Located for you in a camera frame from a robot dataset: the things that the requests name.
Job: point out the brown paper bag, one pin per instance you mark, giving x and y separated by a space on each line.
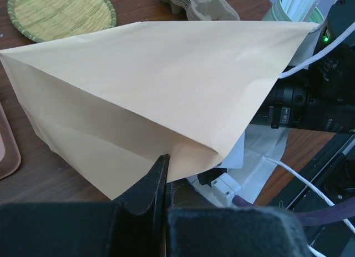
113 101

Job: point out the cardboard cup carrier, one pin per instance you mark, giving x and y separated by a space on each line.
204 10

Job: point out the pink rectangular tray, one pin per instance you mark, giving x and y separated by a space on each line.
10 155

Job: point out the yellow woven coaster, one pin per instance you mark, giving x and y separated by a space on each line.
47 20

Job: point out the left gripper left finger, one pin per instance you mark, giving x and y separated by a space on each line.
130 225

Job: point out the green straw holder cup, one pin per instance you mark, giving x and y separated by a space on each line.
276 13

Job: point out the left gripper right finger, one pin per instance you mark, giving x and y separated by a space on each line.
235 232

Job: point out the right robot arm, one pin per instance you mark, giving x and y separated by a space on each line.
319 98

